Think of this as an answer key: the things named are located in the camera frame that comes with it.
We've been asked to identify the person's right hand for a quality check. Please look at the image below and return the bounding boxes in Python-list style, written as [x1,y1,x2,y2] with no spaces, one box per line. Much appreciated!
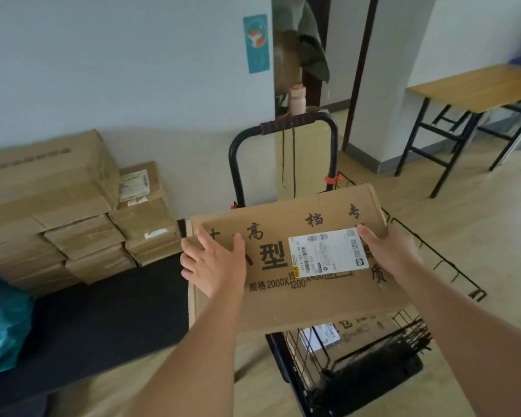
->
[355,224,424,285]

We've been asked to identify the person's left hand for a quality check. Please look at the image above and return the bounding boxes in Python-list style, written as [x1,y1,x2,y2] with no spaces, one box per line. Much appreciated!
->
[180,225,248,300]

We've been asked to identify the large box with left label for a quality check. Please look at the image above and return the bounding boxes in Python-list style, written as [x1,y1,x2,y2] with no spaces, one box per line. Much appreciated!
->
[284,308,411,365]

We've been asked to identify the large box with label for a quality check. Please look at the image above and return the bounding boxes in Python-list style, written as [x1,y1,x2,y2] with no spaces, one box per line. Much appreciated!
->
[284,308,411,365]
[185,182,413,335]

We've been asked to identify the large box with right label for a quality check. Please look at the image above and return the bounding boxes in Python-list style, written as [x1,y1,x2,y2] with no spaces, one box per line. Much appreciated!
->
[185,182,413,335]

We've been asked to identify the black wire mesh cart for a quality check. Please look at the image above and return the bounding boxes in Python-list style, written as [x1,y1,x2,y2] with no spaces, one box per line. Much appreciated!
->
[228,111,488,417]

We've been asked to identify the small brown cardboard box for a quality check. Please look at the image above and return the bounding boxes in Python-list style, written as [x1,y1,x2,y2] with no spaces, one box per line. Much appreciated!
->
[0,161,183,298]

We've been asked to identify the long cosmetics organiser box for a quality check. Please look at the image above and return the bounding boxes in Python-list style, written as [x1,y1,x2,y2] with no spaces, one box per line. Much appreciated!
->
[0,129,122,244]

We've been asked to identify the teal package short label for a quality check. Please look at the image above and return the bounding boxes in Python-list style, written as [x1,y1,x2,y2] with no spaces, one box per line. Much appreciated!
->
[0,277,35,378]

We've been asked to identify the person's right forearm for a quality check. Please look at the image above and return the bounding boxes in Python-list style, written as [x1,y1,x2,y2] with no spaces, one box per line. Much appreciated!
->
[395,255,521,417]

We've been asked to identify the person's left forearm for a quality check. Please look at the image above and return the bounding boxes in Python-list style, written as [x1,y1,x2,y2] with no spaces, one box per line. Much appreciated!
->
[126,290,248,417]

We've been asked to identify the black low metal table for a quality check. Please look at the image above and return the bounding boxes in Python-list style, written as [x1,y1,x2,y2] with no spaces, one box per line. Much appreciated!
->
[0,251,191,417]

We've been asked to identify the beige cabinet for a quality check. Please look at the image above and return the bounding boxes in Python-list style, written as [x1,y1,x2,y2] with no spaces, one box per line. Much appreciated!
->
[276,109,333,201]

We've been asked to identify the pink bottle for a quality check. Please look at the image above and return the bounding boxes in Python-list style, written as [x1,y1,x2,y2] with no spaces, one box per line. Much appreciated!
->
[288,83,308,116]

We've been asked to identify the wooden table black legs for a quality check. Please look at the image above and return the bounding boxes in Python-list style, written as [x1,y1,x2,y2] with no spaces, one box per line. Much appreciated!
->
[394,63,521,199]

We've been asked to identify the dark green draped cloth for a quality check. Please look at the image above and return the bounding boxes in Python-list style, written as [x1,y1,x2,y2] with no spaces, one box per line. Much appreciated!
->
[272,0,331,110]

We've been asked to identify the dark brown door frame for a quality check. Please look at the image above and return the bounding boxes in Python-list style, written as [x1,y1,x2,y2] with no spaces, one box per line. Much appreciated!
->
[340,0,381,152]

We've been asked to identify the teal wall poster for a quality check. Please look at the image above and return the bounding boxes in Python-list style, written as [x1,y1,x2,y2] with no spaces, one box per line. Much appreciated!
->
[243,13,271,75]

